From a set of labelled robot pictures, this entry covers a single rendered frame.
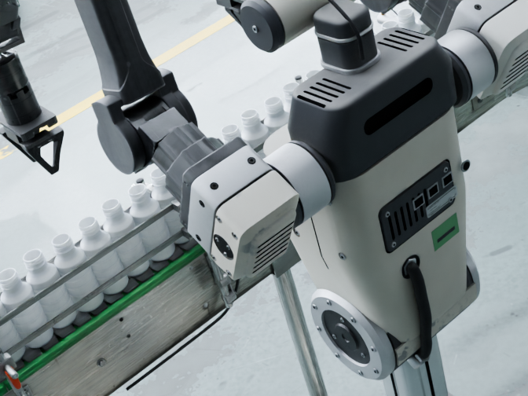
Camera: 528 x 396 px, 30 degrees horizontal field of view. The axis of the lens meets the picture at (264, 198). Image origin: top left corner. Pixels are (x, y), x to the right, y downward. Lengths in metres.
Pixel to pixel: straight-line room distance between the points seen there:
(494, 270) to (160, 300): 1.55
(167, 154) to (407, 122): 0.30
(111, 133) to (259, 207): 0.23
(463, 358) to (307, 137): 1.91
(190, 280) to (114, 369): 0.23
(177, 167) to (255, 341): 2.11
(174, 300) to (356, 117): 0.94
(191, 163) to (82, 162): 3.32
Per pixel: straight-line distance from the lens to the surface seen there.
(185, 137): 1.17
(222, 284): 1.99
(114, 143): 1.22
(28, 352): 1.93
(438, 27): 1.39
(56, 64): 5.44
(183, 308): 2.04
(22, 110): 1.56
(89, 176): 4.34
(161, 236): 1.96
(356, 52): 1.19
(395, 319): 1.36
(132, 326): 1.98
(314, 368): 2.45
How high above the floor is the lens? 2.18
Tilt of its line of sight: 35 degrees down
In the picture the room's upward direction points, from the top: 17 degrees counter-clockwise
